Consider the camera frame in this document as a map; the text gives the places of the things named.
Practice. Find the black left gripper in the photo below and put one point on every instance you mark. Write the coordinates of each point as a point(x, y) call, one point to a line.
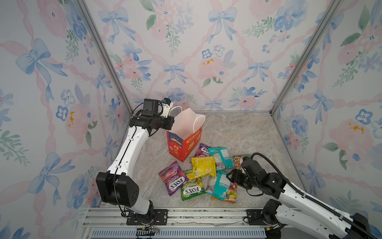
point(170, 120)

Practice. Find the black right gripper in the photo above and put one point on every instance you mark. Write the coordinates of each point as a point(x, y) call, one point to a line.
point(235, 176)

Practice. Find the orange Fox's fruits bag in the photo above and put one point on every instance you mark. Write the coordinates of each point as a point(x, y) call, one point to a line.
point(230, 196)

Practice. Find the teal mint candy bag front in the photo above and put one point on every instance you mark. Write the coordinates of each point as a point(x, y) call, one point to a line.
point(218, 186)

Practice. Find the teal mint candy bag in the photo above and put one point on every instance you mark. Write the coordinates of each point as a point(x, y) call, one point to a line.
point(223, 160)
point(218, 186)

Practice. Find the red paper gift bag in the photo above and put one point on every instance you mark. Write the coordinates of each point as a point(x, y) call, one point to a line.
point(185, 134)

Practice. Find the yellow snack packet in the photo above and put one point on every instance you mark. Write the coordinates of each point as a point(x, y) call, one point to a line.
point(203, 166)

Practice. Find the purple Fox's berries bag front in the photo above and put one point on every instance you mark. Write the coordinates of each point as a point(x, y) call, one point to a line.
point(173, 177)

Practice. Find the purple fox's berries bag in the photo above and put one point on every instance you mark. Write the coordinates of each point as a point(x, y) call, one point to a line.
point(173, 177)
point(203, 151)

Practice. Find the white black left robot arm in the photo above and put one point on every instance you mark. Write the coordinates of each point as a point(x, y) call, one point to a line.
point(116, 186)

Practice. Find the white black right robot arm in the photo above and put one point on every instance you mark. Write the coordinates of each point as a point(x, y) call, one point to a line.
point(290, 206)

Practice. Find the teal mint candy bag rear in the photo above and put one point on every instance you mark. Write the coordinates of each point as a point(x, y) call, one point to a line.
point(223, 160)

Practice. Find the purple Fox's berries bag rear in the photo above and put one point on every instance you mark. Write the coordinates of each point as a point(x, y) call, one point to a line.
point(203, 151)

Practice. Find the green Fox's spring tea bag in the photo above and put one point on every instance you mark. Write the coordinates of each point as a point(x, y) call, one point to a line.
point(193, 188)

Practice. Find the green orange soup packet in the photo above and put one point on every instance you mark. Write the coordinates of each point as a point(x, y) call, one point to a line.
point(238, 160)

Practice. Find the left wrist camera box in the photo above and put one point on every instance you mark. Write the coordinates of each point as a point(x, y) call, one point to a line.
point(167, 105)

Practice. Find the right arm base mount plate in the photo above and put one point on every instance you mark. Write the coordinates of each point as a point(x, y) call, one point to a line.
point(254, 217)

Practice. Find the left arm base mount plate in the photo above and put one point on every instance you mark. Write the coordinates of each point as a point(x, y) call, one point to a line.
point(156, 217)

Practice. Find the aluminium left corner post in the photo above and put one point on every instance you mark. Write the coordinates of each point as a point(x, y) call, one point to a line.
point(105, 59)

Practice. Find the aluminium corner post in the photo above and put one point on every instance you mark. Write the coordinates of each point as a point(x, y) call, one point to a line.
point(309, 49)
point(105, 59)

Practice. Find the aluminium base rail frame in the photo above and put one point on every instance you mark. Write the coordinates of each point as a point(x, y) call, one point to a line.
point(182, 223)

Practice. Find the aluminium right corner post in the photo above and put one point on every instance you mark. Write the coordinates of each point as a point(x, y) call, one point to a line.
point(309, 49)

